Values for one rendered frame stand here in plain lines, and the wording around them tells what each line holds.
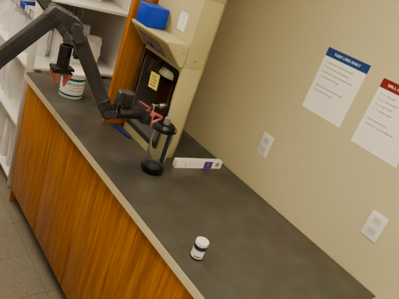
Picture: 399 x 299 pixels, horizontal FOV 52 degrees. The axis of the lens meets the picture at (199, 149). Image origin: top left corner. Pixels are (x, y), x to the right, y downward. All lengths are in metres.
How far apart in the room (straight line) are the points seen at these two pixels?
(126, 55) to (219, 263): 1.13
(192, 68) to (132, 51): 0.39
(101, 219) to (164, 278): 0.49
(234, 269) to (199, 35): 0.96
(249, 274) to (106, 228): 0.68
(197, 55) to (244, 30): 0.42
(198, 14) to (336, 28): 0.58
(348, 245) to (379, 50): 0.79
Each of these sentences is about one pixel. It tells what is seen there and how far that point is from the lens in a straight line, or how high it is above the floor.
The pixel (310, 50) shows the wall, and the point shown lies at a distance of 1.93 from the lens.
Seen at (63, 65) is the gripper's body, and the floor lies 1.21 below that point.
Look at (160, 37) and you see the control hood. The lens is 1.80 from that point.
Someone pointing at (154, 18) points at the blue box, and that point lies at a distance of 1.92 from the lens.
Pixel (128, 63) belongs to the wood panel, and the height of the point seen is 1.28.
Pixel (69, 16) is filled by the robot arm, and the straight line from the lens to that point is 1.60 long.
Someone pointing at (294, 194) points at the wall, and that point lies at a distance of 1.96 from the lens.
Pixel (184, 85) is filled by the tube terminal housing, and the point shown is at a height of 1.33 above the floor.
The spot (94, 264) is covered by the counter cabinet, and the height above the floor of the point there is 0.48.
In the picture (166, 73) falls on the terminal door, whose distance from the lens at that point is 1.91.
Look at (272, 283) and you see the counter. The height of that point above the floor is 0.94.
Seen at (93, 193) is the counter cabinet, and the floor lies 0.77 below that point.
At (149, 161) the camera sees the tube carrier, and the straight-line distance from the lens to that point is 1.84.
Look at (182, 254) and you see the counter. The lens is 1.48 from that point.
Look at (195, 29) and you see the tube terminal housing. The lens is 1.80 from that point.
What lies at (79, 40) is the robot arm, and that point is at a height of 1.45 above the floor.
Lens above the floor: 1.85
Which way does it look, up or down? 24 degrees down
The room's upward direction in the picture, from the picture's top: 20 degrees clockwise
